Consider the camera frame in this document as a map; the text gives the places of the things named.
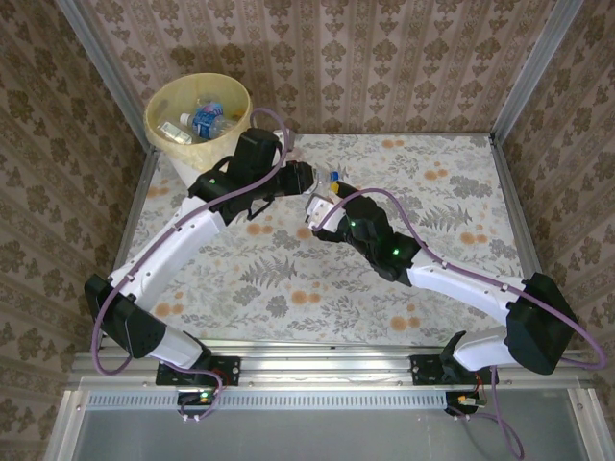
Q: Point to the blue label bottle blue cap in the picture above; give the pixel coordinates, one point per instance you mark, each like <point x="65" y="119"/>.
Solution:
<point x="327" y="178"/>

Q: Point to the squat blue label bottle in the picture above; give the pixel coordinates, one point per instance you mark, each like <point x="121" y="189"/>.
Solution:
<point x="206" y="120"/>

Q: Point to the bottle green white label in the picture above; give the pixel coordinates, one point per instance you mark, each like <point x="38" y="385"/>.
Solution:
<point x="175" y="133"/>

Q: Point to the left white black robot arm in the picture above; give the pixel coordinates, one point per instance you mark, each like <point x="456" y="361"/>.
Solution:
<point x="163" y="259"/>

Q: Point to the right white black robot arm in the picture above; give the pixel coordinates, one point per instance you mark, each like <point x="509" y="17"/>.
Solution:
<point x="461" y="288"/>

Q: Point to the white plastic bin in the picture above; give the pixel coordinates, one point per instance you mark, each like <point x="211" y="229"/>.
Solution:
<point x="185" y="168"/>

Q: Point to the floral patterned table cover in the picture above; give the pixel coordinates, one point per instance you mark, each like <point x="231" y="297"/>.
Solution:
<point x="346" y="317"/>

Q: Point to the black connector box yellow plug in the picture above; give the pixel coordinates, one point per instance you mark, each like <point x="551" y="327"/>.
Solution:
<point x="456" y="401"/>

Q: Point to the grey metal base panel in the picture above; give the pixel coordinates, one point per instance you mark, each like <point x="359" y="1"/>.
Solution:
<point x="312" y="437"/>

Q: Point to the black connector box green light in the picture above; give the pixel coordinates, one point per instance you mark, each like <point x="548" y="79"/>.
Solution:
<point x="192" y="398"/>

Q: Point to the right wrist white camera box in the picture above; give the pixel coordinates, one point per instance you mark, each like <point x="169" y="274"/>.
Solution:
<point x="322" y="211"/>

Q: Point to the aluminium side rail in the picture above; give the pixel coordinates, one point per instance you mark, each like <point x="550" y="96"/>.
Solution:
<point x="512" y="192"/>
<point x="139" y="201"/>

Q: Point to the aluminium front frame rail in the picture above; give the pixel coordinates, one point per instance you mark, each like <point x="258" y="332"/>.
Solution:
<point x="327" y="365"/>

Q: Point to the aluminium corner post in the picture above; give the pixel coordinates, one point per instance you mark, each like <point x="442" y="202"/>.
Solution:
<point x="534" y="72"/>
<point x="93" y="48"/>

